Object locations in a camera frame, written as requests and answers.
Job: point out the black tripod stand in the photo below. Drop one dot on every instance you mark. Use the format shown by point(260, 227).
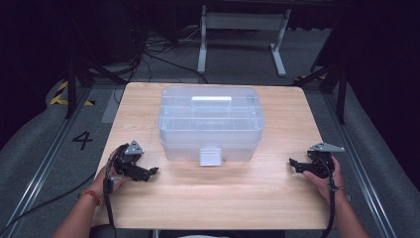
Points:
point(341, 92)
point(71, 86)

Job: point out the yellow black floor tape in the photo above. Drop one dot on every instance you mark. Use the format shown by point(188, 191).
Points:
point(59, 95)

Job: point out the metal floor rail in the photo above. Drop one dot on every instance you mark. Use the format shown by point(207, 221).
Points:
point(39, 165)
point(360, 165)

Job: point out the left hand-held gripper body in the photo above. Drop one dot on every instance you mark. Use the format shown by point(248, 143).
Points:
point(130, 158)

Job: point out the clear plastic storage box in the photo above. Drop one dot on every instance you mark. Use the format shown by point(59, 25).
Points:
point(211, 125)

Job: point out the grey metal table frame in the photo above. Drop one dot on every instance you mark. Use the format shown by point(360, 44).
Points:
point(242, 21)

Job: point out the dark round object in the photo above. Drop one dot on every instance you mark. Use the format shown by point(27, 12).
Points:
point(104, 231)

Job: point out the person's left hand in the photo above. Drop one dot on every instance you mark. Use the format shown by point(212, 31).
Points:
point(110, 178)

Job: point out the person's white shirt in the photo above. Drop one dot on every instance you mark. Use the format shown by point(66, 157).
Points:
point(203, 236)

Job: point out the person's right hand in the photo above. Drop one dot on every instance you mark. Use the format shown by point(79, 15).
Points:
point(325, 183)

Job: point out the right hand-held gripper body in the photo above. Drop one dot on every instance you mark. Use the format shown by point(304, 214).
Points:
point(322, 158)

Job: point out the grey floor tape piece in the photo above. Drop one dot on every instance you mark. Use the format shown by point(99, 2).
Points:
point(348, 198)

